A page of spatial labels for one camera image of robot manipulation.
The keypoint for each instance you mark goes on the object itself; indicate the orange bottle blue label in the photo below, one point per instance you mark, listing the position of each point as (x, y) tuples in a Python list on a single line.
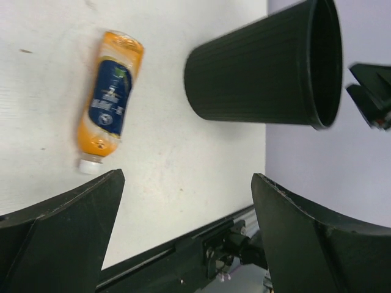
[(100, 128)]

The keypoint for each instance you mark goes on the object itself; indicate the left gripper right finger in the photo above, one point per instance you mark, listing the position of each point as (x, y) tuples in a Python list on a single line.
[(311, 248)]

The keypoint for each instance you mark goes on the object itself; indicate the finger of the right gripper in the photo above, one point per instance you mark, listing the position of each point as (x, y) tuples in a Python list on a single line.
[(374, 112), (375, 80)]

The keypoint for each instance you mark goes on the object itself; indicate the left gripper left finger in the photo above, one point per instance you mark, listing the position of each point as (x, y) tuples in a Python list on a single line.
[(59, 245)]

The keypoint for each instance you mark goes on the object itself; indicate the black plastic bin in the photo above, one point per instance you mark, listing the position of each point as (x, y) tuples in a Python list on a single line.
[(286, 68)]

